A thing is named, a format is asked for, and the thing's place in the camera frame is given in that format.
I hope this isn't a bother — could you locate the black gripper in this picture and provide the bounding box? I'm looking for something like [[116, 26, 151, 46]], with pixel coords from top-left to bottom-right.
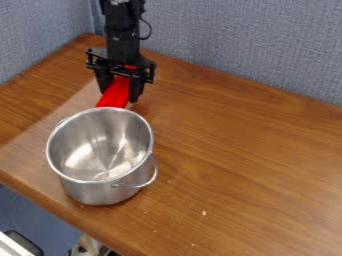
[[85, 48, 156, 103]]

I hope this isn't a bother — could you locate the red rectangular block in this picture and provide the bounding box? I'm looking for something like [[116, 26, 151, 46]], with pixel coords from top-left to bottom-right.
[[96, 74, 129, 108]]

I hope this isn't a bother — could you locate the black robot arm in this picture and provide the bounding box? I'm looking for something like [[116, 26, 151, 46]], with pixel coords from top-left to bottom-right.
[[85, 0, 156, 108]]

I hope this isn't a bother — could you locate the metal pot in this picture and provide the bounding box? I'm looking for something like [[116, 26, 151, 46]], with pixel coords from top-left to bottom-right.
[[45, 107, 159, 206]]

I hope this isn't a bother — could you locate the white object below table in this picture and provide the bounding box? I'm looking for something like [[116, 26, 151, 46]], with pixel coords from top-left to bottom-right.
[[64, 235, 119, 256]]

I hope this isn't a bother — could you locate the grey device below table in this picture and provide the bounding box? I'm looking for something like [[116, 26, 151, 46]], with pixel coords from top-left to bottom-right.
[[0, 231, 44, 256]]

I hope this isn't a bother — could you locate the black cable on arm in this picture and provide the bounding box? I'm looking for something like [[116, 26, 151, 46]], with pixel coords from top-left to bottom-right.
[[136, 18, 154, 41]]

